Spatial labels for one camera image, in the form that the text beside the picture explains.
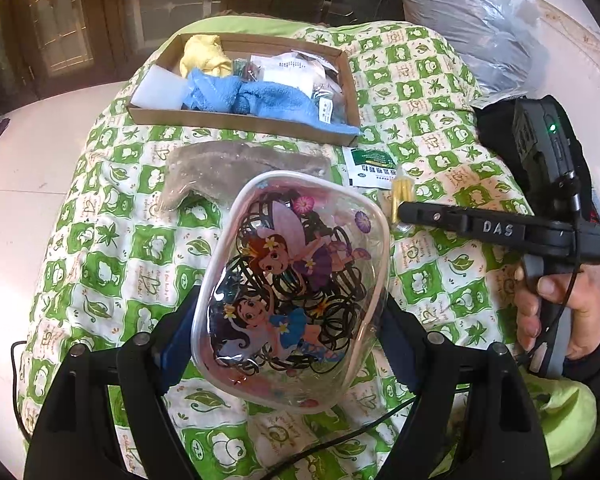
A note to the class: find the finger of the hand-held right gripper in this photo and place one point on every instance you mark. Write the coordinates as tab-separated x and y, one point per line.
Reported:
480	225

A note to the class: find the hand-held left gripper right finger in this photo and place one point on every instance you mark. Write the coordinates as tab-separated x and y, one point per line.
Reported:
400	342

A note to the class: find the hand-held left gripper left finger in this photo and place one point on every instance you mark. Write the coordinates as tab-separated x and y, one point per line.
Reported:
180	335

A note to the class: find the bag of colourful sticks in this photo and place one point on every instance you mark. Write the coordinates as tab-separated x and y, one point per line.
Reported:
401	200

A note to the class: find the clear cartoon pouch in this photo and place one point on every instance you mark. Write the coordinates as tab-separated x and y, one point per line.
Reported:
290	285

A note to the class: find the cardboard box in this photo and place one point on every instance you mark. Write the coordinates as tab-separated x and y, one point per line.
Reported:
345	85

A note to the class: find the white gauze packet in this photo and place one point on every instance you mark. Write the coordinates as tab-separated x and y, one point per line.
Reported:
290	72

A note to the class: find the white foam block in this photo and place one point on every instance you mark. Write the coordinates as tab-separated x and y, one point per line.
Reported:
157	90

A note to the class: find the person's right hand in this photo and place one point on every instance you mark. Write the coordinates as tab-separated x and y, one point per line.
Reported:
587	310

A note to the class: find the white and green sachet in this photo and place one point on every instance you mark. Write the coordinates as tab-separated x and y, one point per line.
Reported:
372	170

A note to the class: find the green printed quilt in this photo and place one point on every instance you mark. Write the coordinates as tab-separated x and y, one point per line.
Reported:
105	240

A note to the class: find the large plastic bag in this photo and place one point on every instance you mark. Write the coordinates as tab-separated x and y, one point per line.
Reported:
470	25

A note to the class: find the clear empty plastic bag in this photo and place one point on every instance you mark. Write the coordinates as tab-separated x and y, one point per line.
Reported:
240	165

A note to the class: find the yellow-green garment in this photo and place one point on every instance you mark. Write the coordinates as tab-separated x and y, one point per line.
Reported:
565	420

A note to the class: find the blue towel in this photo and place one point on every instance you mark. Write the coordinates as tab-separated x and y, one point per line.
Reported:
250	97

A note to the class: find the yellow cloth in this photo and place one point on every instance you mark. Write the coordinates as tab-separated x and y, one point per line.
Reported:
205	55

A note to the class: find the dark wooden furniture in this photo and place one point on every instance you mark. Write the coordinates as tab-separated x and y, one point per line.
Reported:
80	20

